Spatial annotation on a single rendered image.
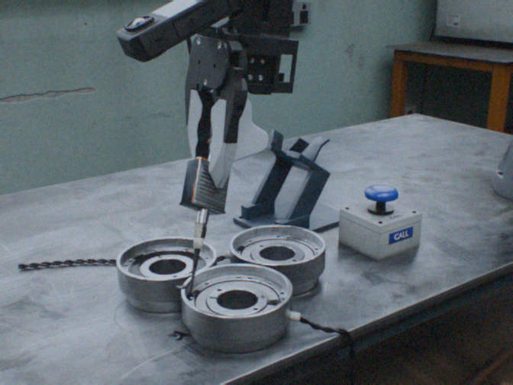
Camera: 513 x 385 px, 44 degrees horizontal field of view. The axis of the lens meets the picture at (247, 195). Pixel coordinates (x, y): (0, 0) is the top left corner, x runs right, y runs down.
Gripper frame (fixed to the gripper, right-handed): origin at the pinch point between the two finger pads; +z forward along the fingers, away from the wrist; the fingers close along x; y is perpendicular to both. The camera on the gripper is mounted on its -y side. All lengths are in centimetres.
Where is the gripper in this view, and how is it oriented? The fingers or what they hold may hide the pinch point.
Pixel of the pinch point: (205, 171)
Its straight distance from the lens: 64.1
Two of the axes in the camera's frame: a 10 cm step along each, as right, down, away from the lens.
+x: -5.4, -2.9, 7.9
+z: -1.0, 9.5, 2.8
